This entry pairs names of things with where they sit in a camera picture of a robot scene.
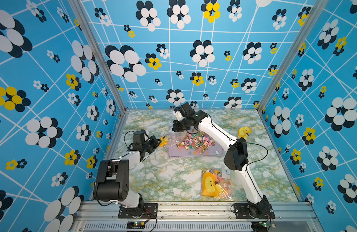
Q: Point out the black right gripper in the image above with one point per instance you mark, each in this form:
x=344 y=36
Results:
x=176 y=128

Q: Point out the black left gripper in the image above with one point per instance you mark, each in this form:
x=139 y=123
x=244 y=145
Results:
x=155 y=144

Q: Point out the pile of colourful candies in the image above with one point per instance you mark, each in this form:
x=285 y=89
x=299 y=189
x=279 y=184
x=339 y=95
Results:
x=199 y=144

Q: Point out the ziploc bag with yellow duck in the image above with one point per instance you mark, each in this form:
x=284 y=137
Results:
x=244 y=132

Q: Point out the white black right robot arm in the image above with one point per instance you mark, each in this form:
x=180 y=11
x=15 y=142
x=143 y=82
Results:
x=236 y=155

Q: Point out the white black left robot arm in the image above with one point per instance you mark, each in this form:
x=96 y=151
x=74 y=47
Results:
x=112 y=184

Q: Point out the ziploc bag of candies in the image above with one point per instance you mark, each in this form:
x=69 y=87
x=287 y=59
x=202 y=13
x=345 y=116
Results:
x=217 y=184

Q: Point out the lilac plastic tray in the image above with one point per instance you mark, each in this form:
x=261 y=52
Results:
x=217 y=150

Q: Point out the left green circuit board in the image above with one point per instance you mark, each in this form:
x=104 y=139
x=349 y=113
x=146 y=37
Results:
x=135 y=225

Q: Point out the green circuit board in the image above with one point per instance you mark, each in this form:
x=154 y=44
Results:
x=261 y=226
x=135 y=225

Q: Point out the right green circuit board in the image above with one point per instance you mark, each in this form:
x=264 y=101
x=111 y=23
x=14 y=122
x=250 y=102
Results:
x=261 y=226

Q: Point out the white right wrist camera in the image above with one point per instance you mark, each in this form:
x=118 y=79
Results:
x=178 y=114

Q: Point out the aluminium corner post left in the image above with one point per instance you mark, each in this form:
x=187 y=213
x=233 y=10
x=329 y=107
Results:
x=91 y=39

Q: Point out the aluminium corner post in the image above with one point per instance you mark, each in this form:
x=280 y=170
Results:
x=290 y=55
x=91 y=39

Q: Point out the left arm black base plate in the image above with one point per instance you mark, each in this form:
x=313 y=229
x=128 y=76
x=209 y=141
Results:
x=143 y=211

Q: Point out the aluminium front rail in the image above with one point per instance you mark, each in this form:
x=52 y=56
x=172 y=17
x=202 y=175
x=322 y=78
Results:
x=198 y=217

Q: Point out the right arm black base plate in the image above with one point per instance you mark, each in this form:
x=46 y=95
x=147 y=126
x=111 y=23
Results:
x=245 y=211

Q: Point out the aluminium corner post right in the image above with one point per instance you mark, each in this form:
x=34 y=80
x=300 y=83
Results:
x=290 y=55

